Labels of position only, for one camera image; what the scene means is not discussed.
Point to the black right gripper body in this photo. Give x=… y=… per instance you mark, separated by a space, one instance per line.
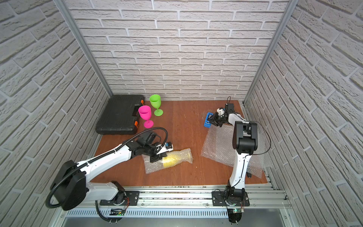
x=219 y=120

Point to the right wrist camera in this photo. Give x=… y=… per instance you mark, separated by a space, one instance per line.
x=229 y=108

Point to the black plastic tool case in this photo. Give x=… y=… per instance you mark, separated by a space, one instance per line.
x=120 y=116

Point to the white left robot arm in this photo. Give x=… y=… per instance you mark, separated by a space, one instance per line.
x=73 y=185

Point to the blue tape dispenser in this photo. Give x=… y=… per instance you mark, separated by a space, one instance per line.
x=207 y=123

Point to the right aluminium corner post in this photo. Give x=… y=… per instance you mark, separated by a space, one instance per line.
x=275 y=39

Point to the green plastic wine glass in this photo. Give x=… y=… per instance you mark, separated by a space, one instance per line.
x=155 y=101

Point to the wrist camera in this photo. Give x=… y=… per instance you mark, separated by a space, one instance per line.
x=229 y=108
x=168 y=146

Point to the yellow plastic wine glass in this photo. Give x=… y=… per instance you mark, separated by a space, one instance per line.
x=176 y=157

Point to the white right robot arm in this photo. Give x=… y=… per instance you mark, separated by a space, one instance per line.
x=244 y=142

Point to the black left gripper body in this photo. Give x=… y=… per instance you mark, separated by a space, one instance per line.
x=154 y=151

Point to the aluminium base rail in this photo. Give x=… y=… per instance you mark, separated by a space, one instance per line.
x=263 y=206

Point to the pink plastic wine glass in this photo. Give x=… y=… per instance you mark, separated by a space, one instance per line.
x=145 y=114

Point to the aluminium corner post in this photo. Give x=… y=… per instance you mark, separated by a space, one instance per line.
x=275 y=39
x=69 y=19

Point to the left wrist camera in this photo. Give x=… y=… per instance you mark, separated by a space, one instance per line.
x=168 y=146

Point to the left aluminium corner post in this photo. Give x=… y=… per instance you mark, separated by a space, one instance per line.
x=69 y=19

